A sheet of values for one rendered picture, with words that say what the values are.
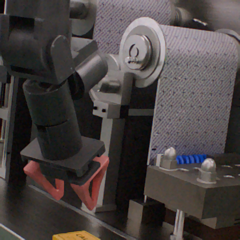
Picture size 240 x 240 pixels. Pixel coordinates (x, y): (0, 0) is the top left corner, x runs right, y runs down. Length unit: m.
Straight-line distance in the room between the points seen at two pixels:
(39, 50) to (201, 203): 0.53
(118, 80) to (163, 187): 0.26
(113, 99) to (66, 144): 0.53
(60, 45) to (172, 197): 0.54
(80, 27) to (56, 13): 0.77
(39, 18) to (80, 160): 0.20
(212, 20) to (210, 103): 0.31
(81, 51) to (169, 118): 0.53
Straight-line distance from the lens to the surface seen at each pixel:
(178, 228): 1.23
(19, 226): 1.21
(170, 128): 1.31
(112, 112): 1.29
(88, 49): 0.82
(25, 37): 0.74
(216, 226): 1.20
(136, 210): 1.30
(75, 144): 0.81
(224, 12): 1.60
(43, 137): 0.80
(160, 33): 1.27
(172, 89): 1.30
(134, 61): 1.27
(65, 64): 0.75
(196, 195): 1.15
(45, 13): 0.72
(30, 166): 0.87
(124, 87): 1.30
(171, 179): 1.19
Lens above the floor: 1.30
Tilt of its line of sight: 9 degrees down
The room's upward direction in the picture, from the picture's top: 7 degrees clockwise
